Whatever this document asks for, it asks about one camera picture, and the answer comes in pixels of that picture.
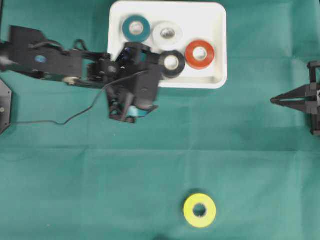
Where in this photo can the blue tape roll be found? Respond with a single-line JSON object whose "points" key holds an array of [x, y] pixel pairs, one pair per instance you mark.
{"points": [[127, 53]]}

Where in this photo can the white plastic tray case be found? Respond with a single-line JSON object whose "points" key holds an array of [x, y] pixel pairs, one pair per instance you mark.
{"points": [[198, 21]]}

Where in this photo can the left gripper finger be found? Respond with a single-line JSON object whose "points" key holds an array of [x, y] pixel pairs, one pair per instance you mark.
{"points": [[140, 53], [127, 106]]}

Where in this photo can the black tape roll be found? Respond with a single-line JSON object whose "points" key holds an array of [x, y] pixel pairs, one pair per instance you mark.
{"points": [[173, 63]]}

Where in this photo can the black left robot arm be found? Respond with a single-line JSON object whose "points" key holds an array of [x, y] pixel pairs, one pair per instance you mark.
{"points": [[28, 52]]}

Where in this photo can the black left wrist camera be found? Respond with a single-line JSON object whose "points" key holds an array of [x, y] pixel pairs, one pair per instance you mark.
{"points": [[144, 87]]}

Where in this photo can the red tape roll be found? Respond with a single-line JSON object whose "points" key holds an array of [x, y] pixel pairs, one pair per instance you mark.
{"points": [[199, 64]]}

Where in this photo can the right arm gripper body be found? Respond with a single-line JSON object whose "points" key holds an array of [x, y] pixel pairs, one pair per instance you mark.
{"points": [[315, 97]]}

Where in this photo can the white tape roll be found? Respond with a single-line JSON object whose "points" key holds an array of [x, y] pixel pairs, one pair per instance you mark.
{"points": [[166, 34]]}

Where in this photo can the green table cloth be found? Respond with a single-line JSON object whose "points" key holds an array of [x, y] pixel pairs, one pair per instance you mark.
{"points": [[68, 172]]}

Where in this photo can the yellow tape roll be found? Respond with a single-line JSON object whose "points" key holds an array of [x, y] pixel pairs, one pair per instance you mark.
{"points": [[209, 214]]}

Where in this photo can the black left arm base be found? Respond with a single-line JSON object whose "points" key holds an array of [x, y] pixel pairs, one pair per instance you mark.
{"points": [[5, 106]]}

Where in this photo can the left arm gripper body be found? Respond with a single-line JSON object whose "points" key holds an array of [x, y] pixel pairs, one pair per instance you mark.
{"points": [[104, 71]]}

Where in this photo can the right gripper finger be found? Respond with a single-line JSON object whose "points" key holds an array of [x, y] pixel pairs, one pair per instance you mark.
{"points": [[308, 107], [307, 90]]}

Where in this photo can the teal green tape roll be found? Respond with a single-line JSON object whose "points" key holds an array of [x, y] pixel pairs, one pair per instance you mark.
{"points": [[136, 28]]}

